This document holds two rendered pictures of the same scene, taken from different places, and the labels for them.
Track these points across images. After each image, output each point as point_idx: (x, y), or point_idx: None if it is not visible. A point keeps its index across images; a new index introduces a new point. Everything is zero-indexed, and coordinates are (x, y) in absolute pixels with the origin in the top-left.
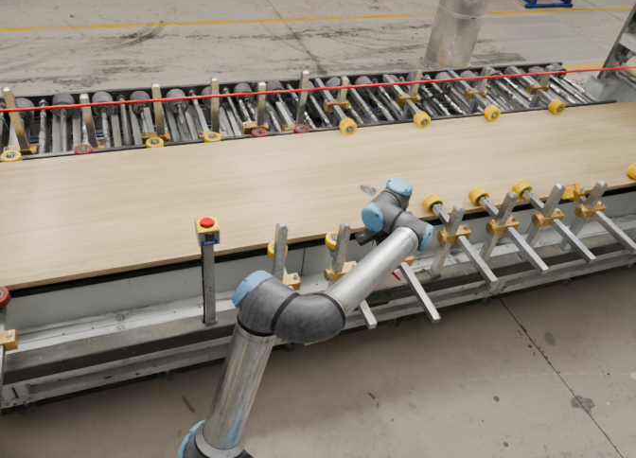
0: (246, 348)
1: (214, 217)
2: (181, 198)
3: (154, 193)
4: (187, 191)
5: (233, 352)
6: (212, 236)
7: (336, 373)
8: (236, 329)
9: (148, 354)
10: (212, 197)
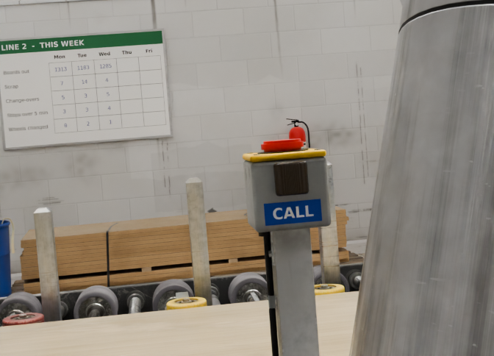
0: (484, 76)
1: (308, 148)
2: (236, 354)
3: (167, 353)
4: (255, 346)
5: (398, 175)
6: (301, 172)
7: None
8: (401, 34)
9: None
10: (323, 349)
